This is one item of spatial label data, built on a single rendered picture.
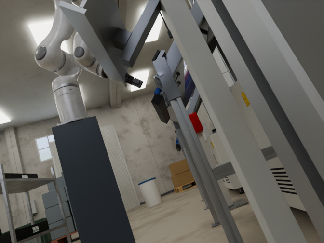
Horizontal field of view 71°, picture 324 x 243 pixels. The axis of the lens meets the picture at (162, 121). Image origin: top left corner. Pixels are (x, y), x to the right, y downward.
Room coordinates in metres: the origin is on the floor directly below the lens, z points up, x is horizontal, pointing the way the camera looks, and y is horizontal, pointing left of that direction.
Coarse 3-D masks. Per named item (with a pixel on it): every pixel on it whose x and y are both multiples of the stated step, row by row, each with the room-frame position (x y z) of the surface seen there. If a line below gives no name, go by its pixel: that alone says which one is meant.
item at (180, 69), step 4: (180, 64) 0.99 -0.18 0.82; (180, 68) 1.02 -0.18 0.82; (176, 72) 0.99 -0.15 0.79; (180, 72) 1.06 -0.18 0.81; (176, 76) 1.03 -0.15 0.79; (180, 76) 1.10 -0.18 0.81; (176, 80) 1.06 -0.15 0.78; (180, 80) 1.14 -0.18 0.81; (184, 80) 1.23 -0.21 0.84; (176, 84) 1.11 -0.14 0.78; (180, 84) 1.19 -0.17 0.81; (184, 84) 1.29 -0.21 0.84; (180, 88) 1.24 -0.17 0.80; (184, 88) 1.35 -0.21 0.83; (180, 92) 1.29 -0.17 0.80; (184, 92) 1.41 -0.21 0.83; (180, 96) 1.36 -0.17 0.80; (184, 96) 1.48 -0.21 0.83
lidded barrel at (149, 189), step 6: (150, 180) 5.55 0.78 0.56; (144, 186) 5.53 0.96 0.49; (150, 186) 5.54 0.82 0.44; (156, 186) 5.65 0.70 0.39; (144, 192) 5.57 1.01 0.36; (150, 192) 5.53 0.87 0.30; (156, 192) 5.60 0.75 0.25; (144, 198) 5.64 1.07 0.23; (150, 198) 5.54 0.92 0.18; (156, 198) 5.57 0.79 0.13; (150, 204) 5.56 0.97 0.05; (156, 204) 5.56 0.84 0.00
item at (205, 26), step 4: (204, 20) 1.00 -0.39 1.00; (204, 24) 1.04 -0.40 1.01; (208, 24) 1.12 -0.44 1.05; (200, 28) 1.00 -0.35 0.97; (204, 28) 1.08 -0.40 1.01; (208, 28) 1.02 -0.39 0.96; (204, 32) 1.13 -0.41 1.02; (208, 32) 1.05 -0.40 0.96; (212, 32) 1.13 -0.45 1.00; (204, 36) 1.17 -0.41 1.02; (208, 36) 1.09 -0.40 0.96; (212, 36) 1.39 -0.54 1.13; (208, 40) 1.14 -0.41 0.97; (212, 40) 1.47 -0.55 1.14; (208, 44) 1.40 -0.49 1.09
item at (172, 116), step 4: (156, 80) 0.84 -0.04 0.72; (156, 84) 0.89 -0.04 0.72; (160, 84) 0.87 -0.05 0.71; (160, 88) 0.92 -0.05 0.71; (164, 96) 1.01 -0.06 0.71; (168, 108) 1.21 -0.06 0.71; (172, 108) 1.17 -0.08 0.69; (168, 112) 1.31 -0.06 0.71; (172, 112) 1.26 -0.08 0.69; (172, 116) 1.37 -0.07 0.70; (176, 120) 1.42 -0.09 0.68
